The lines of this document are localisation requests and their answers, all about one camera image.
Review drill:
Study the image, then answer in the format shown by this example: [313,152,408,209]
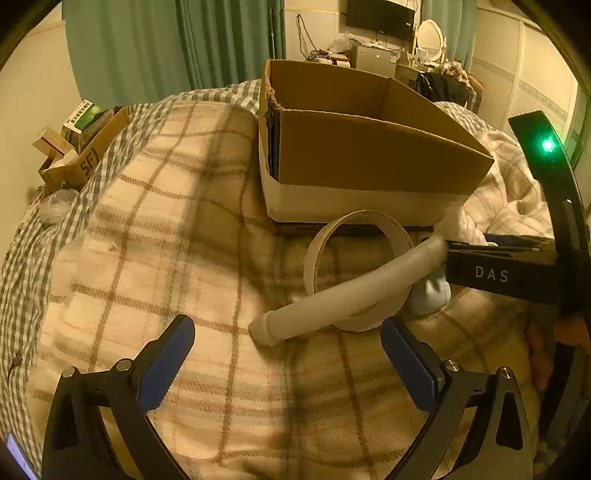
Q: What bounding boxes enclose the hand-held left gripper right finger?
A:
[381,318,539,480]

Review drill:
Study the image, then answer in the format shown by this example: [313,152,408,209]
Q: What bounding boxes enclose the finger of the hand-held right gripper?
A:
[442,234,557,266]

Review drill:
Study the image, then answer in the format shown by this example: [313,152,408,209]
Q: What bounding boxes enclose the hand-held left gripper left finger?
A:
[41,315,197,480]

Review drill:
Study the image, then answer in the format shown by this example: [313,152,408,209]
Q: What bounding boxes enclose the grey flexible hose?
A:
[248,237,448,348]

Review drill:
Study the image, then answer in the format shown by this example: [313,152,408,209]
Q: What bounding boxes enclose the person's right hand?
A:
[527,316,591,394]

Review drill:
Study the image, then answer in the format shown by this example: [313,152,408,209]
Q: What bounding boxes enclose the white crumpled cloth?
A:
[434,209,488,246]

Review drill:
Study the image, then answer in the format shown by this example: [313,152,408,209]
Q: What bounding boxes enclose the white checked duvet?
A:
[434,100,557,241]

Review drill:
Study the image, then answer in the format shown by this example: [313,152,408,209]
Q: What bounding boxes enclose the light blue soft object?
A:
[407,271,452,316]

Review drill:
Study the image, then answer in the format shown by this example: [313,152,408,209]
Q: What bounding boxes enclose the beige plaid blanket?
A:
[27,99,557,480]

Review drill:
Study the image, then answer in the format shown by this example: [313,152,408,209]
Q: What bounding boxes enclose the white sliding wardrobe door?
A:
[470,8,583,155]

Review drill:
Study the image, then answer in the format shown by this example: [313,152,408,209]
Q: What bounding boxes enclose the grey gingham bed sheet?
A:
[0,78,265,467]

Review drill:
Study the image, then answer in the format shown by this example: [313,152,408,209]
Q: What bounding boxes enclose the black bag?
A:
[414,71,477,110]

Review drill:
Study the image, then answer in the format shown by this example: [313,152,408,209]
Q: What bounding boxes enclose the clear plastic bag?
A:
[38,188,80,225]

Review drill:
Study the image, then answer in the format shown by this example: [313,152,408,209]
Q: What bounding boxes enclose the small printed cardboard box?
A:
[38,105,131,191]

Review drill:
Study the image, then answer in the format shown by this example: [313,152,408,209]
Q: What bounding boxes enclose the white oval mirror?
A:
[414,19,448,64]

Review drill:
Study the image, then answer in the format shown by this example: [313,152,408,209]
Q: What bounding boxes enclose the grey mini fridge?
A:
[352,44,399,78]

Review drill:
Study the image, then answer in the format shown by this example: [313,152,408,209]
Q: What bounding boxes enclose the green curtain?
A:
[418,0,479,70]
[62,0,286,110]

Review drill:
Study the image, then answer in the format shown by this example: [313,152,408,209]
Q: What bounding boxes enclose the small beige carton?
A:
[31,126,77,158]

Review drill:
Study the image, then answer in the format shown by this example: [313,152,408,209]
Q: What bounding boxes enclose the green and white carton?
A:
[61,99,110,136]

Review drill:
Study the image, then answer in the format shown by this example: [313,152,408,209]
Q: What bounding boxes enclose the cluttered desk items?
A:
[305,37,354,68]

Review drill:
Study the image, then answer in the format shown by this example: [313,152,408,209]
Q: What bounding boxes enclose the white tape ring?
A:
[304,210,415,333]

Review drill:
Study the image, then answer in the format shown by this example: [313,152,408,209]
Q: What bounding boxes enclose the black wall television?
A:
[345,0,415,39]

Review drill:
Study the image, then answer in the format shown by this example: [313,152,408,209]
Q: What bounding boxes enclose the hanging wall cables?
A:
[295,14,320,60]

